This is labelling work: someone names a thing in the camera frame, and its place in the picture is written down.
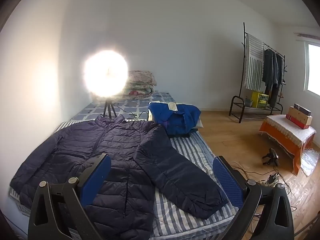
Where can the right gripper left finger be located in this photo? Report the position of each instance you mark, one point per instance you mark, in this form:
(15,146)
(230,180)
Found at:
(46,219)

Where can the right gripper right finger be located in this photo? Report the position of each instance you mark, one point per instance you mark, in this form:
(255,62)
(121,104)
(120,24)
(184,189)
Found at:
(247,195)

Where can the navy puffer jacket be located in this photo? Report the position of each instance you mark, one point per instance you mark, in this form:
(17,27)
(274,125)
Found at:
(112,159)

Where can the dark hanging clothes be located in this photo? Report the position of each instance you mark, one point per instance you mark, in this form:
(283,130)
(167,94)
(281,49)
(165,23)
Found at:
(273,75)

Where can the black clothes rack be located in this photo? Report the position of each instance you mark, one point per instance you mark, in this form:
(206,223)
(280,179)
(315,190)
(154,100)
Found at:
(241,108)

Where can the small black tripod gadget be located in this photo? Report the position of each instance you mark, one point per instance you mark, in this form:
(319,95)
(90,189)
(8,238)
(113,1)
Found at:
(271,158)

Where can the orange covered low table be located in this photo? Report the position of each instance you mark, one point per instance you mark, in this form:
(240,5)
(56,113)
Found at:
(289,136)

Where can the striped blue white bedspread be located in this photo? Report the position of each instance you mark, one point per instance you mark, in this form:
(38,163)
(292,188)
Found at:
(180,179)

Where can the stacked cardboard boxes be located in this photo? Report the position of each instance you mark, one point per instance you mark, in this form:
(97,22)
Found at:
(300,116)

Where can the yellow box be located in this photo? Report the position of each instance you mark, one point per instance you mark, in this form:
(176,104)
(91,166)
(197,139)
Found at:
(259,100)

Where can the blue folded work jacket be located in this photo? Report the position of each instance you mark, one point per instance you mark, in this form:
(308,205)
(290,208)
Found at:
(178,119)

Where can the blue checkered bed sheet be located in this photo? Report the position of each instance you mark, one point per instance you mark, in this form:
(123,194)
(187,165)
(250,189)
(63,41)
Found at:
(133,108)

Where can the window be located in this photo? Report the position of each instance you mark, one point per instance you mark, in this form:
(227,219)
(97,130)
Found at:
(312,67)

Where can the striped hanging towel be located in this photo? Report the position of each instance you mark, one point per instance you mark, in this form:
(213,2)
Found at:
(254,59)

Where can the folded floral quilt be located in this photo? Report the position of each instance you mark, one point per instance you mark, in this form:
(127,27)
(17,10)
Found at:
(140,83)

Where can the power strip with cables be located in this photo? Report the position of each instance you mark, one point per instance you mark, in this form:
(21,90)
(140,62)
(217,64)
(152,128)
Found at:
(274,177)

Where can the ring light on tripod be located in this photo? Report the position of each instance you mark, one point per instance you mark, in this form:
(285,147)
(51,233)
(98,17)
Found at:
(105,76)

